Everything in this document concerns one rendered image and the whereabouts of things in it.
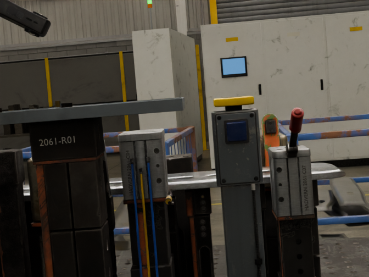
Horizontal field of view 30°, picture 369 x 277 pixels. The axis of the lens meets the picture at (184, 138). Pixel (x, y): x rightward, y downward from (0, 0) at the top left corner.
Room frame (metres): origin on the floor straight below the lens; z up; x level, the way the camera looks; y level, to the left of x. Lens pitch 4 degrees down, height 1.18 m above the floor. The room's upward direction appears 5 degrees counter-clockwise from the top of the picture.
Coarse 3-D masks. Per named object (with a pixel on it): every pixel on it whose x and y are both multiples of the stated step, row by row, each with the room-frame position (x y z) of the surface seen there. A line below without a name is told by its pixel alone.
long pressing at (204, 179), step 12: (264, 168) 1.44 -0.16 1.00; (312, 168) 1.38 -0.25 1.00; (324, 168) 1.36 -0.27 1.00; (336, 168) 1.37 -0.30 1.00; (120, 180) 1.43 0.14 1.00; (168, 180) 1.37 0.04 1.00; (180, 180) 1.35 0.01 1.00; (192, 180) 1.31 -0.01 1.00; (204, 180) 1.31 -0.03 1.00; (264, 180) 1.30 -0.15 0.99; (24, 192) 1.36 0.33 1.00; (120, 192) 1.31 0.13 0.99
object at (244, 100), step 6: (246, 96) 1.06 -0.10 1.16; (252, 96) 1.03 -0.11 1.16; (216, 102) 1.03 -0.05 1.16; (222, 102) 1.03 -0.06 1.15; (228, 102) 1.03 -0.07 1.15; (234, 102) 1.03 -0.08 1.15; (240, 102) 1.03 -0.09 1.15; (246, 102) 1.03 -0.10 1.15; (252, 102) 1.03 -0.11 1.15; (228, 108) 1.05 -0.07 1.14; (234, 108) 1.05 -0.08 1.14; (240, 108) 1.05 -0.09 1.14
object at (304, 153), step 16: (272, 160) 1.20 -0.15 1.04; (288, 160) 1.19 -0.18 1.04; (304, 160) 1.18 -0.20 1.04; (272, 176) 1.22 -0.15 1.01; (288, 176) 1.19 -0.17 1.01; (304, 176) 1.18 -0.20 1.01; (272, 192) 1.23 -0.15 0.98; (288, 192) 1.19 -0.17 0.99; (304, 192) 1.18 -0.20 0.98; (272, 208) 1.26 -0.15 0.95; (288, 208) 1.19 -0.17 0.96; (304, 208) 1.18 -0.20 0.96; (288, 224) 1.19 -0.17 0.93; (304, 224) 1.19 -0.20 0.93; (288, 240) 1.19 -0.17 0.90; (304, 240) 1.19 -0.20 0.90; (288, 256) 1.19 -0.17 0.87; (304, 256) 1.19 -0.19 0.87; (288, 272) 1.19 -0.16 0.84; (304, 272) 1.19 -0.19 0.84
